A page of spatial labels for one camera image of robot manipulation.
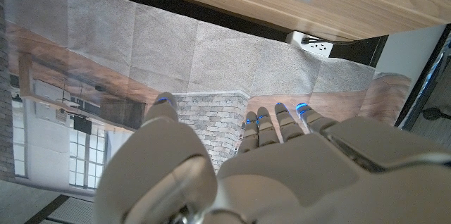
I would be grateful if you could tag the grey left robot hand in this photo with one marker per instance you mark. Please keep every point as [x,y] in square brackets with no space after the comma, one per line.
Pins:
[289,181]

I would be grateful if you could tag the black backdrop frame pole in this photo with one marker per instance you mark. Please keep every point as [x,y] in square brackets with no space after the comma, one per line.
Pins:
[423,76]

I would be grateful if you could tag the printed room backdrop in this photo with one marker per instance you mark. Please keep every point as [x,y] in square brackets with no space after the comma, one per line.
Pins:
[158,51]

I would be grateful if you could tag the white power strip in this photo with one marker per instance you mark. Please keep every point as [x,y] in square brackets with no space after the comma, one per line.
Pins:
[317,47]

